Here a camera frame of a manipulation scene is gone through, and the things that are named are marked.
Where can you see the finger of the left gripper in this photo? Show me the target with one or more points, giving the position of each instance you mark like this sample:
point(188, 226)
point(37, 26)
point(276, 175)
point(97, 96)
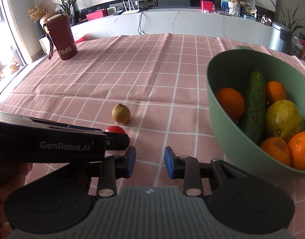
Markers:
point(84, 129)
point(117, 141)

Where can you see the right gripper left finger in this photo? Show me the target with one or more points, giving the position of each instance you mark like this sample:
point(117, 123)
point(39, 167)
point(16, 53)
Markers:
point(121, 166)

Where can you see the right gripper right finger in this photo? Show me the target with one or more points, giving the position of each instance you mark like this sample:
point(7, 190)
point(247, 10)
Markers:
point(177, 166)

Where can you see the brown longan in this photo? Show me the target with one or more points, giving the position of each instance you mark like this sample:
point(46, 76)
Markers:
point(121, 113)

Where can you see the smooth round orange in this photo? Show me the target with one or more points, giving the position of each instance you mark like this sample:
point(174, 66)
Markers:
point(232, 102)

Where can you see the small orange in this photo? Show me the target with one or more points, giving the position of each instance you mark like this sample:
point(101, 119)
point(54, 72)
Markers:
point(275, 91)

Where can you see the large mottled orange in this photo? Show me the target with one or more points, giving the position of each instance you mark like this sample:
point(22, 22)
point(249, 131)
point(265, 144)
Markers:
point(297, 151)

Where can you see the red cherry tomato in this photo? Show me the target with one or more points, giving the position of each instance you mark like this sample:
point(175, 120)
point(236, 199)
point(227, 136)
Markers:
point(115, 129)

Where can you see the pink checkered tablecloth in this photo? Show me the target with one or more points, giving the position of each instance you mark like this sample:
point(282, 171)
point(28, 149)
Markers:
point(160, 78)

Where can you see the red TIME tumbler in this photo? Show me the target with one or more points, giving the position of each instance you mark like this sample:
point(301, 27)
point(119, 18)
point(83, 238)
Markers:
point(59, 34)

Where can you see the green cucumber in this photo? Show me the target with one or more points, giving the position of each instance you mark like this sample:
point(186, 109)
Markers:
point(252, 121)

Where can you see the green plastic bowl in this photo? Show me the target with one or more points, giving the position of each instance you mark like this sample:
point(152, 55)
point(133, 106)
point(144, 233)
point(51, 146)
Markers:
point(231, 69)

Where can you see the yellow-green pear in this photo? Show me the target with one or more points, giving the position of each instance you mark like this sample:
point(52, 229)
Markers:
point(283, 120)

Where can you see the potted green plant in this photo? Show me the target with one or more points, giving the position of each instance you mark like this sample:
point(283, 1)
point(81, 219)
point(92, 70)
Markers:
point(67, 7)

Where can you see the dried flower bouquet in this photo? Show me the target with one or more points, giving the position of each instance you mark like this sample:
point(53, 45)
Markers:
point(37, 12)

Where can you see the white wifi router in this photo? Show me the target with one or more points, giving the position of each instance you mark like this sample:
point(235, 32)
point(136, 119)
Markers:
point(131, 7)

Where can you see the red box on counter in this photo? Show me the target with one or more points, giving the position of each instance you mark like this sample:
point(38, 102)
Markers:
point(207, 6)

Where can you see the silver trash bin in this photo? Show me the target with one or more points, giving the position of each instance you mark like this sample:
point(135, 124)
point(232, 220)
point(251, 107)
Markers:
point(280, 38)

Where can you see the teddy bear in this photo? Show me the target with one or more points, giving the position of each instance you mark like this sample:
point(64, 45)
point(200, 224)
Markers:
point(234, 7)

